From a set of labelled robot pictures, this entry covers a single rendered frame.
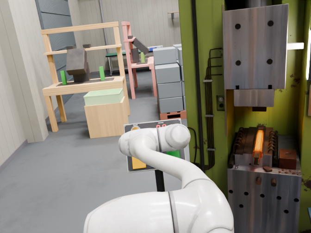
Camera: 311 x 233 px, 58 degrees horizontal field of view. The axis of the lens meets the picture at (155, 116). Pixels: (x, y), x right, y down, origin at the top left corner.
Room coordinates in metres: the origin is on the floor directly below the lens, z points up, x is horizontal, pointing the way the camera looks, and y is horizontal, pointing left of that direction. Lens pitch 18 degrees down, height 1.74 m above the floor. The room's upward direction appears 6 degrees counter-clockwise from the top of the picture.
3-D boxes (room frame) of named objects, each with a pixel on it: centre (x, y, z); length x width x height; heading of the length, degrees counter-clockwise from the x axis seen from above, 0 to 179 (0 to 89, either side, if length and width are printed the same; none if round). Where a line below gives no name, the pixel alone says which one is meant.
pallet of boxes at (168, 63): (5.55, -0.53, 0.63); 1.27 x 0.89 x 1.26; 0
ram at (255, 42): (1.58, -0.65, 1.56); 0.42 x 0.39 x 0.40; 156
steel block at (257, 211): (1.58, -0.66, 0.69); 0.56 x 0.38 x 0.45; 156
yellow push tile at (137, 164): (1.44, 0.12, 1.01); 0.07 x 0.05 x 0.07; 91
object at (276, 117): (1.87, -0.78, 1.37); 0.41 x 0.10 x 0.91; 66
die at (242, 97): (1.60, -0.61, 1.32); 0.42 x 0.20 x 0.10; 156
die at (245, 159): (1.60, -0.61, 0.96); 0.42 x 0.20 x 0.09; 156
